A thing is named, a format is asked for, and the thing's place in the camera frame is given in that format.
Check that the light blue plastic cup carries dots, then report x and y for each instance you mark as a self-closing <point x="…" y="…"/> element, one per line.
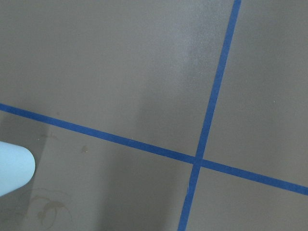
<point x="17" y="167"/>

